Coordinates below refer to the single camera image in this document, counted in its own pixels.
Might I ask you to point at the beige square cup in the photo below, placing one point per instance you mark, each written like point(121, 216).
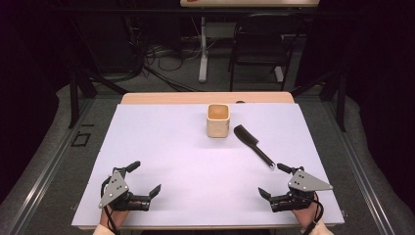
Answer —
point(218, 125)

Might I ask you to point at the white-legged wooden desk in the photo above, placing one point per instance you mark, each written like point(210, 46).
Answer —
point(203, 49)

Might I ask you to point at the person's right hand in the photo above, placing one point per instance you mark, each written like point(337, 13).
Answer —
point(305, 217)

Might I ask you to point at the person's left hand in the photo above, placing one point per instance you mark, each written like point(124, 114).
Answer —
point(116, 217)

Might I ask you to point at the short black tape strip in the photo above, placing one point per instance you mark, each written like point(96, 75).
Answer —
point(87, 125)

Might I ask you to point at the black metal stand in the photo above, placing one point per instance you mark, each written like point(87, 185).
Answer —
point(74, 98)
point(341, 98)

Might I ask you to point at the black folding chair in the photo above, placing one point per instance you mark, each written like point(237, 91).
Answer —
point(261, 49)

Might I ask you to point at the wooden table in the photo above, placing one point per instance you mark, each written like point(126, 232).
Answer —
point(182, 97)

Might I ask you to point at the white table mat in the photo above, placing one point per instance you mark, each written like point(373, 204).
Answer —
point(195, 173)

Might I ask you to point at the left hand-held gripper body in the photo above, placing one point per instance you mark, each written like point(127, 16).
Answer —
point(115, 189)

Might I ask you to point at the grey metal floor rail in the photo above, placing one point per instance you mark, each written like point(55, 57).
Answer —
point(49, 169)
point(359, 169)

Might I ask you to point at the black horizontal metal bar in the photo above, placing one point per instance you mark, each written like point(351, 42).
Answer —
point(130, 11)

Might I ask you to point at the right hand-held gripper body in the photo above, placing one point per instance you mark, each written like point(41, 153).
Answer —
point(305, 184)

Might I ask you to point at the black comb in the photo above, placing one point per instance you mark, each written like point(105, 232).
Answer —
point(246, 135)

